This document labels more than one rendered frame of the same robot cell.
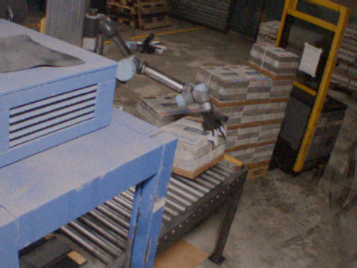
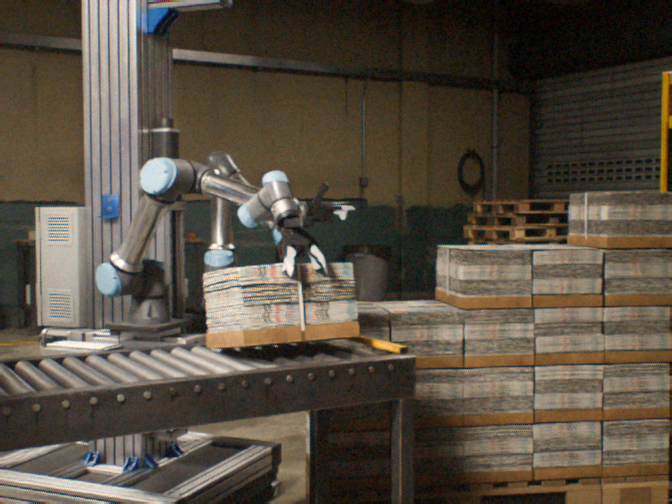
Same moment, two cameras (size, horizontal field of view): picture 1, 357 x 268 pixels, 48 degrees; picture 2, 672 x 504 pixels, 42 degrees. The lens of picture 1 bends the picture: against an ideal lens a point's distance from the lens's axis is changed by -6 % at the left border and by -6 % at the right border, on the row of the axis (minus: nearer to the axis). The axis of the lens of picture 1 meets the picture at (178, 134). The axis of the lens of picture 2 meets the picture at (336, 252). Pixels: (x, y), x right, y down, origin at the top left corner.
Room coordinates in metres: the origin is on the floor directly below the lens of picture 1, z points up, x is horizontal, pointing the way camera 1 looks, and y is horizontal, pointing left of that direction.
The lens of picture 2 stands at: (0.15, -1.55, 1.23)
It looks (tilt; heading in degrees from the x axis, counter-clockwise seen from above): 3 degrees down; 30
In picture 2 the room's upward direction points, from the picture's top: straight up
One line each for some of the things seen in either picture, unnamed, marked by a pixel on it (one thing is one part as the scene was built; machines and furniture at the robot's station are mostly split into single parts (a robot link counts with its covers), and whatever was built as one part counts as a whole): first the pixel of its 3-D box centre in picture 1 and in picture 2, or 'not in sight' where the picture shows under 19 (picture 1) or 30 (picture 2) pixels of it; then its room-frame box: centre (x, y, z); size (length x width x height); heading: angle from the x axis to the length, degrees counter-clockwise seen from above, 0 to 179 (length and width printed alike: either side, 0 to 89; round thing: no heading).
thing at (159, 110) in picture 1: (197, 141); (449, 405); (3.46, -0.18, 0.42); 1.17 x 0.39 x 0.83; 129
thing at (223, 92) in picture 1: (221, 86); (481, 276); (3.55, -0.28, 0.95); 0.38 x 0.29 x 0.23; 39
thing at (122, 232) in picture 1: (105, 222); (13, 385); (1.65, 0.27, 0.77); 0.47 x 0.05 x 0.05; 60
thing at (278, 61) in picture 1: (260, 112); (616, 345); (3.92, -0.74, 0.65); 0.39 x 0.30 x 1.29; 39
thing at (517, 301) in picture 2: (218, 95); (481, 297); (3.54, -0.28, 0.86); 0.38 x 0.29 x 0.04; 39
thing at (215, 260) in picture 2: not in sight; (219, 266); (3.02, 0.66, 0.98); 0.13 x 0.12 x 0.14; 33
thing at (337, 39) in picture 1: (320, 92); not in sight; (3.93, -1.29, 0.97); 0.09 x 0.09 x 1.75; 39
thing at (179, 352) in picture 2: (166, 184); (204, 366); (2.10, 0.01, 0.77); 0.47 x 0.05 x 0.05; 60
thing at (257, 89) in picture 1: (245, 84); (550, 275); (3.73, -0.51, 0.95); 0.38 x 0.29 x 0.23; 37
